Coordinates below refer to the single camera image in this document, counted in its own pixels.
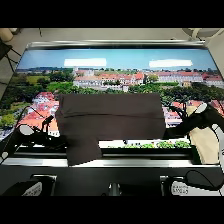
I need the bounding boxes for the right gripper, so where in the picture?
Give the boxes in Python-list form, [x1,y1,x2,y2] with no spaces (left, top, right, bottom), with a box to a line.
[162,122,188,141]

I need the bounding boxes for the dark brown T-shirt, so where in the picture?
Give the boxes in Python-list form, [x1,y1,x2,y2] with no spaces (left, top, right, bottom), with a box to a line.
[54,92,167,167]

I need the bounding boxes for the beige garment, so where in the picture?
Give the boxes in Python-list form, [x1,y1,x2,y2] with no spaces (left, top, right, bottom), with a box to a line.
[185,105,222,165]

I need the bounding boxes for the silver frame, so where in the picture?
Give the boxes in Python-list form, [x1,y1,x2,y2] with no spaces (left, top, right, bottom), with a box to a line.
[0,146,224,197]

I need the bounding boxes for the black cable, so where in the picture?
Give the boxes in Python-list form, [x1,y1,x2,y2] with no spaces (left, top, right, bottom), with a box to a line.
[184,169,224,193]

